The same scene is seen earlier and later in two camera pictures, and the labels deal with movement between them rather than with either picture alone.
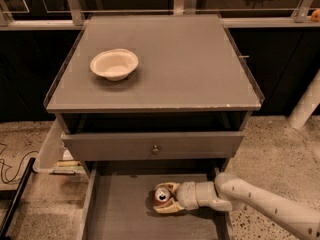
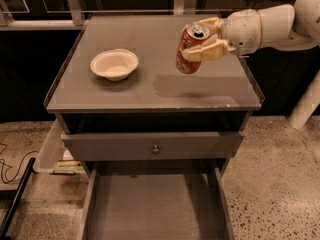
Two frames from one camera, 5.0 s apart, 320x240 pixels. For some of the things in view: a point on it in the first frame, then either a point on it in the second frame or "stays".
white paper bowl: (114, 64) stays
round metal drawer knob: (155, 151) stays
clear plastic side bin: (51, 159) stays
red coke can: (161, 195) -> (193, 35)
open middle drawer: (118, 202) stays
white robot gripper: (186, 194) -> (242, 30)
